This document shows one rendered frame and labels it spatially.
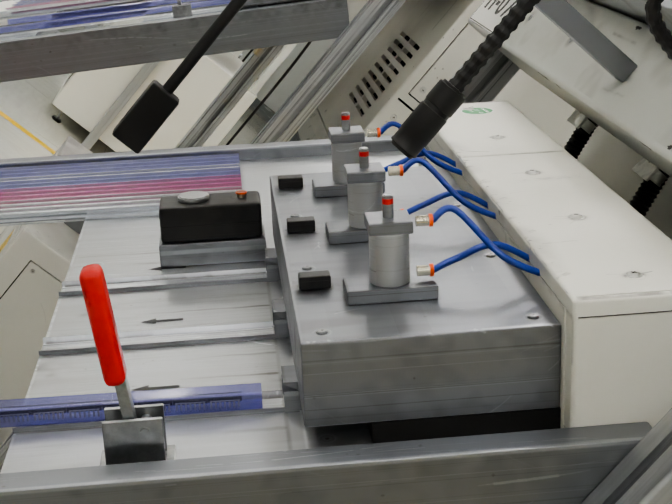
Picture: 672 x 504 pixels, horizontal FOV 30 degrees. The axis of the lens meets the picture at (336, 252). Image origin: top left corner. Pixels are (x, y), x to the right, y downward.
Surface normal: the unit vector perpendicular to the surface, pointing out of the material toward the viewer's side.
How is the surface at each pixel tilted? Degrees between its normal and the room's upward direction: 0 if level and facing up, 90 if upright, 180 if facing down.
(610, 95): 90
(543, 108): 90
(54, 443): 43
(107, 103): 90
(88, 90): 90
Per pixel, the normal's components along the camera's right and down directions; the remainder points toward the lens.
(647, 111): -0.76, -0.59
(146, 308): -0.04, -0.95
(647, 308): 0.10, 0.30
